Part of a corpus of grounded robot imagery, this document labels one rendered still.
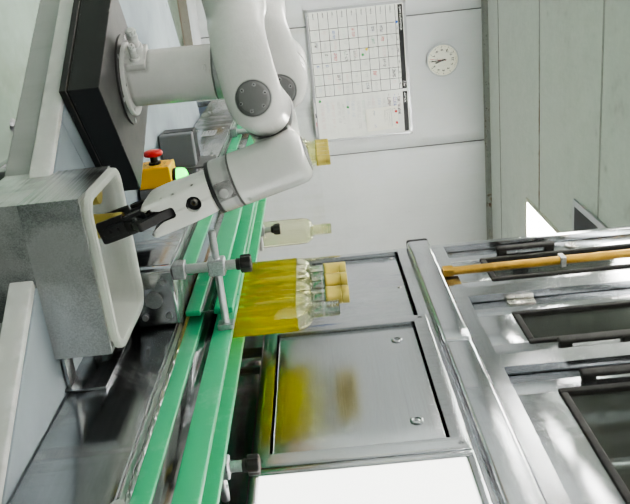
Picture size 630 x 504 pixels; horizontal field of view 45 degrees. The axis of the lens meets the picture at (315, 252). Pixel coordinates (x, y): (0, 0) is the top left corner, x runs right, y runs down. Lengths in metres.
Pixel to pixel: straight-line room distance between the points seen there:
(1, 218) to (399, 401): 0.70
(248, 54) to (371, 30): 6.15
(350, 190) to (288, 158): 6.39
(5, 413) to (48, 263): 0.20
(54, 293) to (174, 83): 0.46
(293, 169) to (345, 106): 6.19
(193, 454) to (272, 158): 0.39
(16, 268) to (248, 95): 0.37
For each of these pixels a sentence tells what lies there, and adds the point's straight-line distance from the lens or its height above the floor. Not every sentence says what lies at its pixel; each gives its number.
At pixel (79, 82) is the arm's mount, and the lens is 1.24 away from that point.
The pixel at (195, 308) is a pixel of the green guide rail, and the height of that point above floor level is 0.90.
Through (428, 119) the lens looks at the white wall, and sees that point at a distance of 7.32.
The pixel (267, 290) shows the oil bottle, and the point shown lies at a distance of 1.41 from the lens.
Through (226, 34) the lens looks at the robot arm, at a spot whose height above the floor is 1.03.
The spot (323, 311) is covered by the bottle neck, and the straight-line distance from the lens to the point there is 1.36.
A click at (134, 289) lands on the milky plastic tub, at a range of 1.20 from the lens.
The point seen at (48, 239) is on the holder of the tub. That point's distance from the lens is 1.03.
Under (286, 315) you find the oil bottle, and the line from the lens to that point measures 1.35.
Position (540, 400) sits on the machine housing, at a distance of 1.40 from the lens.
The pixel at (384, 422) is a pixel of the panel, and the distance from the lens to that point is 1.27.
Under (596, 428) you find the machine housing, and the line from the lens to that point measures 1.35.
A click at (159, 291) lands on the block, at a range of 1.23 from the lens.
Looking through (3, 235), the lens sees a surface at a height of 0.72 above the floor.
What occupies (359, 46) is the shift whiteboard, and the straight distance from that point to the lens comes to 7.13.
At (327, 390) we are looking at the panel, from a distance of 1.37.
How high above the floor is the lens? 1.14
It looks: 1 degrees down
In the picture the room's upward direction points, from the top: 84 degrees clockwise
